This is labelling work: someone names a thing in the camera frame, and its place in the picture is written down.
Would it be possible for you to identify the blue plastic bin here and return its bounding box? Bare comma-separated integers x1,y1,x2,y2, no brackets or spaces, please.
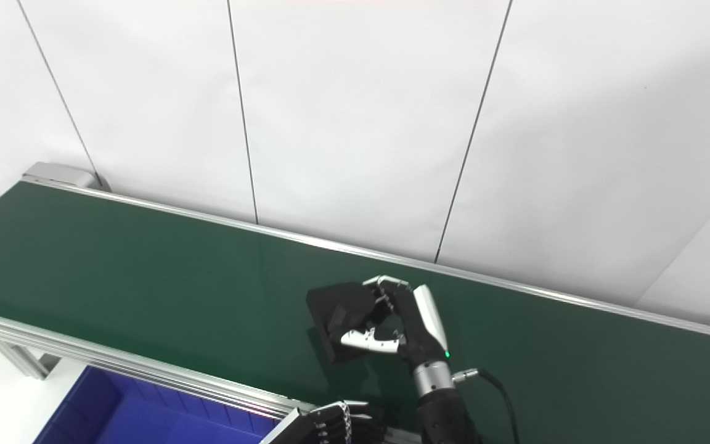
33,366,282,444

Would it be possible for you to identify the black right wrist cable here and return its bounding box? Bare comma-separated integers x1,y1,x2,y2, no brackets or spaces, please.
451,367,521,444

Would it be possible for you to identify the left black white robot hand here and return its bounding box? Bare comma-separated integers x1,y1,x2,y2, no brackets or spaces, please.
259,400,386,444

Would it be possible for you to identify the green conveyor belt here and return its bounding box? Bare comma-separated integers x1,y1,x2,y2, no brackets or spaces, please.
0,181,710,444
0,162,710,444

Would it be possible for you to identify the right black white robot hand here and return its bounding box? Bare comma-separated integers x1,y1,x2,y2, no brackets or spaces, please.
340,274,452,371

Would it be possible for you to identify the black cylinder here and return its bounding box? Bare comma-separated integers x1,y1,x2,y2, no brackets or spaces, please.
306,282,402,364

